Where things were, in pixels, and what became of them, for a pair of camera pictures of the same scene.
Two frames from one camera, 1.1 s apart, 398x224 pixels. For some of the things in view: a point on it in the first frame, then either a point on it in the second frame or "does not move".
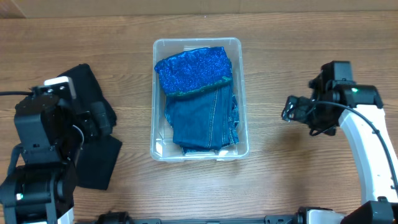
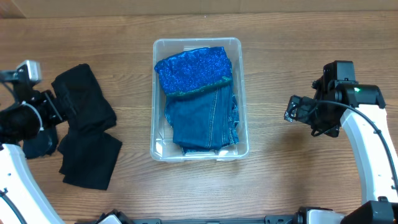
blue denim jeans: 204,119 does not move
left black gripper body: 94,121 → 55,107
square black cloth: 96,162 does not move
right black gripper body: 318,116 does not move
